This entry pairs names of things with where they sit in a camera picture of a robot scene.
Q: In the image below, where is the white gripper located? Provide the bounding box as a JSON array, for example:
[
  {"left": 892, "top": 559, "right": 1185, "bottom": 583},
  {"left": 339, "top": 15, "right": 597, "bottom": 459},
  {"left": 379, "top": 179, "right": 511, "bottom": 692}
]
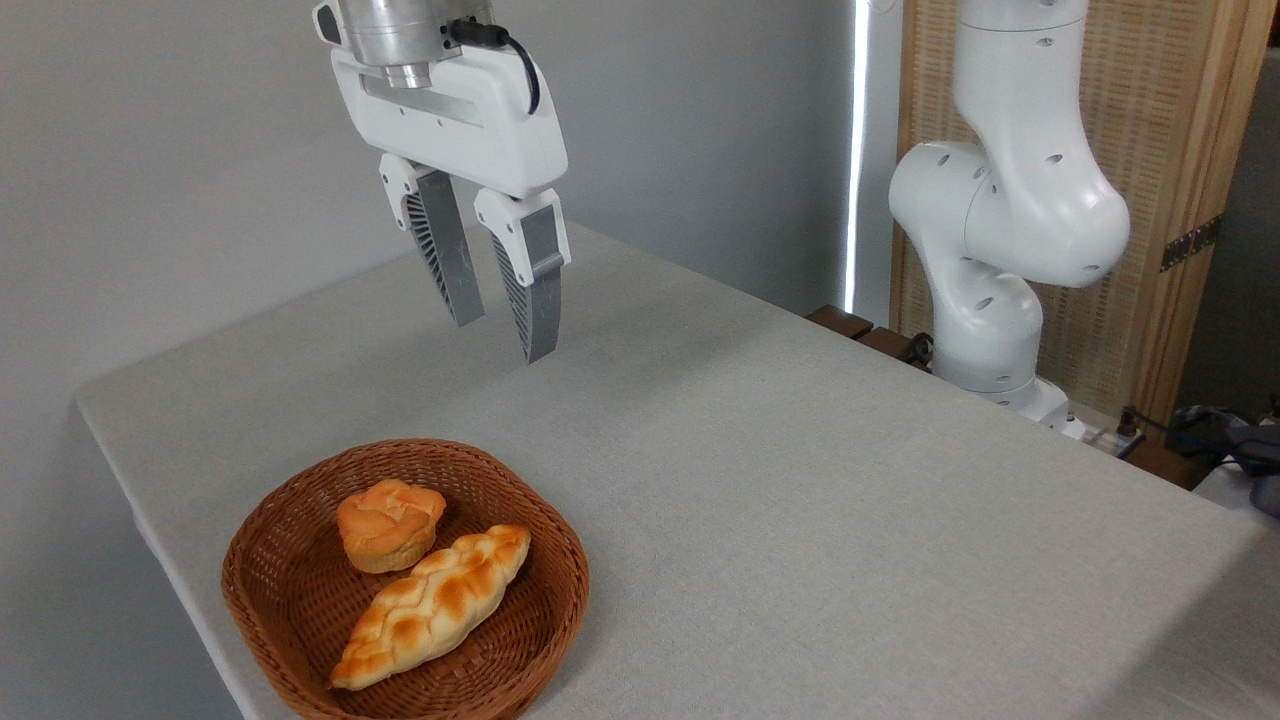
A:
[{"left": 313, "top": 0, "right": 572, "bottom": 365}]

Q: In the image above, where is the round muffin bread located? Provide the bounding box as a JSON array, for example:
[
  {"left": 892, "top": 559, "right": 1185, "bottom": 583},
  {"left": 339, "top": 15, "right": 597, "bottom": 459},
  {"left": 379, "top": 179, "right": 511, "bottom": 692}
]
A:
[{"left": 335, "top": 478, "right": 448, "bottom": 575}]

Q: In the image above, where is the long braided bread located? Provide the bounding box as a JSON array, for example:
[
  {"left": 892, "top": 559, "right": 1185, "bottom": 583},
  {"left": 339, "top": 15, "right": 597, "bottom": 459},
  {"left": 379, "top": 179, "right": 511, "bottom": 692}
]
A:
[{"left": 330, "top": 524, "right": 532, "bottom": 692}]

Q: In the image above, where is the silver wrist mounting flange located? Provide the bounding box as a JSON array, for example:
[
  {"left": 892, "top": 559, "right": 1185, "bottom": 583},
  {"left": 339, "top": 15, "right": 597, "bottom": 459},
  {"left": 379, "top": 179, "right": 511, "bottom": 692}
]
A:
[{"left": 338, "top": 0, "right": 496, "bottom": 89}]

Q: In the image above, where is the brown wicker basket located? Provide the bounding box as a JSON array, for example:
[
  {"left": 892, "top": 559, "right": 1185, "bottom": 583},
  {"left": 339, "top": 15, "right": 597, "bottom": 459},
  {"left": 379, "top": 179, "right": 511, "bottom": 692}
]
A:
[{"left": 221, "top": 438, "right": 591, "bottom": 720}]

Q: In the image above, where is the grey tablecloth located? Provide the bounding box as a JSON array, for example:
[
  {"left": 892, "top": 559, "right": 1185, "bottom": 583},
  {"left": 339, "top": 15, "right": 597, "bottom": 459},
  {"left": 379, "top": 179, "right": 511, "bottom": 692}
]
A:
[{"left": 75, "top": 212, "right": 1280, "bottom": 720}]

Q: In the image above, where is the wooden rattan folding screen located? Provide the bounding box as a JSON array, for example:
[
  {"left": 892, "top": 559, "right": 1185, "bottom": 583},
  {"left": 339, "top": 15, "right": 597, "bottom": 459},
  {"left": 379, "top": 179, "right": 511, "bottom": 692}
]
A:
[{"left": 890, "top": 0, "right": 1280, "bottom": 426}]

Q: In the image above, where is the dark metal screen hinge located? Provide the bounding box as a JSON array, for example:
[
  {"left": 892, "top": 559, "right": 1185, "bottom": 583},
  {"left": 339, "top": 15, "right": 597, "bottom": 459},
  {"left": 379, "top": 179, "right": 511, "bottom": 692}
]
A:
[{"left": 1160, "top": 214, "right": 1224, "bottom": 273}]

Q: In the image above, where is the dark grey bag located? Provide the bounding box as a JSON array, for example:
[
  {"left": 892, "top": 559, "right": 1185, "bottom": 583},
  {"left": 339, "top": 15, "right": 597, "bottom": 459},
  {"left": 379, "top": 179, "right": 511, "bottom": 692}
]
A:
[{"left": 1165, "top": 398, "right": 1280, "bottom": 518}]

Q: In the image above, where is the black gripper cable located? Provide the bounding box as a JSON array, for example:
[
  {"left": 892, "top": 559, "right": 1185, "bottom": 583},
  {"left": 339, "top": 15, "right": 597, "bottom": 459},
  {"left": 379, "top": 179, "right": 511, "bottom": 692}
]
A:
[{"left": 447, "top": 18, "right": 542, "bottom": 116}]

